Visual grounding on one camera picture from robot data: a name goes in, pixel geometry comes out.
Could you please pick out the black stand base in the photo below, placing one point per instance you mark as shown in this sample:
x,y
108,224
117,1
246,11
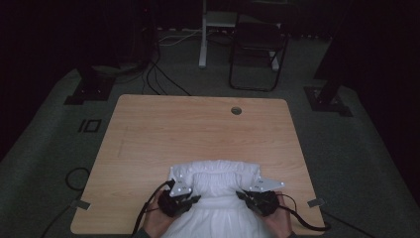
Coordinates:
x,y
325,102
90,89

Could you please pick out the grey tape piece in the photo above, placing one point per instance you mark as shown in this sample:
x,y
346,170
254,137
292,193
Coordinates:
x,y
81,205
316,202

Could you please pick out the black folding chair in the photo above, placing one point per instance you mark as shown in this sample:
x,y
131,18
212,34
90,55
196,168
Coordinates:
x,y
257,39

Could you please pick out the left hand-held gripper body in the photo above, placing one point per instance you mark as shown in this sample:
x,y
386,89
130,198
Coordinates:
x,y
175,201

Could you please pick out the person's left hand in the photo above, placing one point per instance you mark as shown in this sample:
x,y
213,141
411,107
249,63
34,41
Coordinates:
x,y
155,221

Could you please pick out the person's right hand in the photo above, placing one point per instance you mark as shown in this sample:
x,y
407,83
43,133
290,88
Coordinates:
x,y
280,221

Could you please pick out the white skirt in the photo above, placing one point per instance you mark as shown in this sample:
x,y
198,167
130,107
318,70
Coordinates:
x,y
218,205

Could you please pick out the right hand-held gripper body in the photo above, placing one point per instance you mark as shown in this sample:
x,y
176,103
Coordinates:
x,y
264,201

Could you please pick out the white desk frame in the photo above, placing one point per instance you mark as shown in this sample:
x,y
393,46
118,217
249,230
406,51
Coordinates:
x,y
203,39

